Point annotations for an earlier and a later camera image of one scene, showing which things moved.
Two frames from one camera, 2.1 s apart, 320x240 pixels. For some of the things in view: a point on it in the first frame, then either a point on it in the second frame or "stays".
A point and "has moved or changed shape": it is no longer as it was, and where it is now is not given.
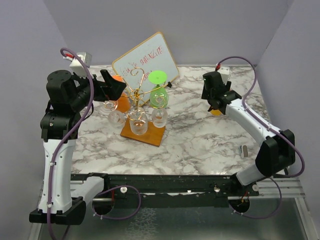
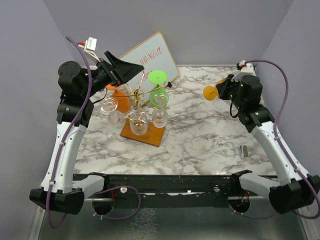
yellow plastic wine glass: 216,112 has moved or changed shape
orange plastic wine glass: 123,103 stays
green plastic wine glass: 159,96 stays
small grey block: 245,153 stays
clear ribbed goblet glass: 138,122 stays
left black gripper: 115,89 → 125,70
